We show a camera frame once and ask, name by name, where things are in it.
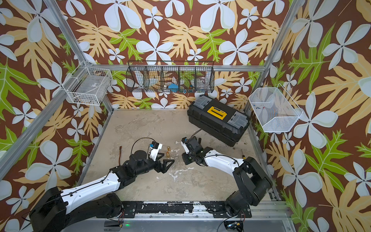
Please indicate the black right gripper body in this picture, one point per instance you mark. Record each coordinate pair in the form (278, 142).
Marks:
(192, 155)

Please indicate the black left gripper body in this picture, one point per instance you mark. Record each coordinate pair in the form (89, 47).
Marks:
(157, 166)

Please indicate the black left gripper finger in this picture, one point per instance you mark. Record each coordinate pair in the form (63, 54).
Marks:
(161, 156)
(167, 163)

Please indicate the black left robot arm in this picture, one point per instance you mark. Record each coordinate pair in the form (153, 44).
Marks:
(59, 209)

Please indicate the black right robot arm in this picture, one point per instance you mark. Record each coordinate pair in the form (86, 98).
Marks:
(252, 181)

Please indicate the black plastic toolbox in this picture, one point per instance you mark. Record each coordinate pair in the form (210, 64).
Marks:
(219, 120)

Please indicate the blue item in basket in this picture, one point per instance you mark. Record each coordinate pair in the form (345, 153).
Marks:
(173, 87)

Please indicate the white mesh basket right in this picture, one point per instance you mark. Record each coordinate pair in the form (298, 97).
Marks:
(275, 109)

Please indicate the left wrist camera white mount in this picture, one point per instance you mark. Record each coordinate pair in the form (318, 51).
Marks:
(155, 148)

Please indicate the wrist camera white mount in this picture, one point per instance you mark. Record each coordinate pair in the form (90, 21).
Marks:
(155, 148)
(186, 145)

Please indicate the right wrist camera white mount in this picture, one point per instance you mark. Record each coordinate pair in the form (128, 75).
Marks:
(186, 145)

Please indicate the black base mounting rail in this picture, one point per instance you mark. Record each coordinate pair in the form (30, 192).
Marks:
(216, 209)

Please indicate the black wire basket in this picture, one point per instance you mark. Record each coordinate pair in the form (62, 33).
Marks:
(190, 76)

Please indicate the white wire basket left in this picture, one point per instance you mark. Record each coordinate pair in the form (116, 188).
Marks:
(88, 84)

